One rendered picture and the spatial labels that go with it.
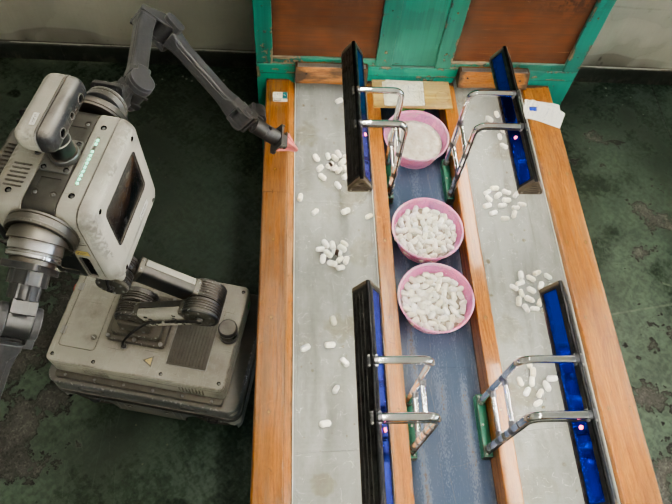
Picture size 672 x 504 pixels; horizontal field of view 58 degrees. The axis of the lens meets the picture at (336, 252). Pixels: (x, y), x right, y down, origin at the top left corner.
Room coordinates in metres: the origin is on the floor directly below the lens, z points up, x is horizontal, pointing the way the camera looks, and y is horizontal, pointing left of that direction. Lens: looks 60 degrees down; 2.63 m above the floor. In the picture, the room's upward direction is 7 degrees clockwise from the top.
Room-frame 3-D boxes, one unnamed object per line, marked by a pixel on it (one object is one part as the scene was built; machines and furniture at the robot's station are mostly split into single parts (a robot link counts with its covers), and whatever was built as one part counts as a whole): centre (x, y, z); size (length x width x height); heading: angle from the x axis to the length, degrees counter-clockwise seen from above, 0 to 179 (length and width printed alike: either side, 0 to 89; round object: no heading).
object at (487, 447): (0.56, -0.62, 0.90); 0.20 x 0.19 x 0.45; 8
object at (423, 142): (1.67, -0.26, 0.71); 0.22 x 0.22 x 0.06
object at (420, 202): (1.23, -0.32, 0.72); 0.27 x 0.27 x 0.10
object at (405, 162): (1.67, -0.26, 0.72); 0.27 x 0.27 x 0.10
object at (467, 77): (1.99, -0.56, 0.83); 0.30 x 0.06 x 0.07; 98
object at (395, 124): (1.47, -0.09, 0.90); 0.20 x 0.19 x 0.45; 8
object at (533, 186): (1.54, -0.56, 1.08); 0.62 x 0.08 x 0.07; 8
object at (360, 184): (1.46, -0.01, 1.08); 0.62 x 0.08 x 0.07; 8
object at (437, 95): (1.89, -0.23, 0.77); 0.33 x 0.15 x 0.01; 98
